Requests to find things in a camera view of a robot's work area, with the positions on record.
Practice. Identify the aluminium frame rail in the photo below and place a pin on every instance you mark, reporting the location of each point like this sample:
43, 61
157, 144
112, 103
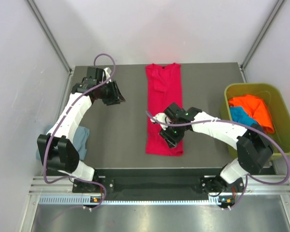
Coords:
254, 187

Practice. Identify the aluminium corner post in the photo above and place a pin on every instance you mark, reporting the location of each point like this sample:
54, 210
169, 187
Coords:
261, 35
48, 33

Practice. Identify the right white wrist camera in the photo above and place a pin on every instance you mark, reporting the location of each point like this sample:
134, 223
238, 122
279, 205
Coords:
160, 118

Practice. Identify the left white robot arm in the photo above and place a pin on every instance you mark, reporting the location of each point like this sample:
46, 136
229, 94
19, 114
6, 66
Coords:
56, 148

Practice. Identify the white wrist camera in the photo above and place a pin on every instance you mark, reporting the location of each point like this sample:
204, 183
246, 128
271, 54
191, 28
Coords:
160, 118
106, 75

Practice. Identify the right aluminium corner post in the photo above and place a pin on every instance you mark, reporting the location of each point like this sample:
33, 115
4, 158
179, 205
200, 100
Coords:
261, 35

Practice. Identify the olive green plastic bin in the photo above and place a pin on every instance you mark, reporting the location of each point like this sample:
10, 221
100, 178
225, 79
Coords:
275, 103

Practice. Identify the blue t shirt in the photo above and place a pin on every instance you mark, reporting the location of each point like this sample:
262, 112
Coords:
240, 116

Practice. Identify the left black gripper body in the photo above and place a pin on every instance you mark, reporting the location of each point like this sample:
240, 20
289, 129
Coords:
108, 93

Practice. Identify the magenta t shirt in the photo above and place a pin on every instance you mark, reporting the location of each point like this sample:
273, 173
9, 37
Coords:
164, 88

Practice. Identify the folded grey-blue t shirt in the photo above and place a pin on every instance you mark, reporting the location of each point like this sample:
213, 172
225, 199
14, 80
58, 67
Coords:
79, 141

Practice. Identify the left aluminium corner post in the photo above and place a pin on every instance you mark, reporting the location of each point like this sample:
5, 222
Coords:
48, 33

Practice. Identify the orange t shirt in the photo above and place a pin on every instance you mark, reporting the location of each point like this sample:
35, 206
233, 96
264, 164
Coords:
256, 108

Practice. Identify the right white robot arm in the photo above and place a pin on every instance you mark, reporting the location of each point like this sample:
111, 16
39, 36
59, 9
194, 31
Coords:
253, 150

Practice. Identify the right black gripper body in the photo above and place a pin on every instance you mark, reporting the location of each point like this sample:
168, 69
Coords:
174, 135

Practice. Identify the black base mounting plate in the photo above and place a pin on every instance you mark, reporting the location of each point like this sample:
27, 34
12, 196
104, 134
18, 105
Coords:
165, 184

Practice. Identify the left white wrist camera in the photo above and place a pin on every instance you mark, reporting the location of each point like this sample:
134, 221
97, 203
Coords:
106, 75

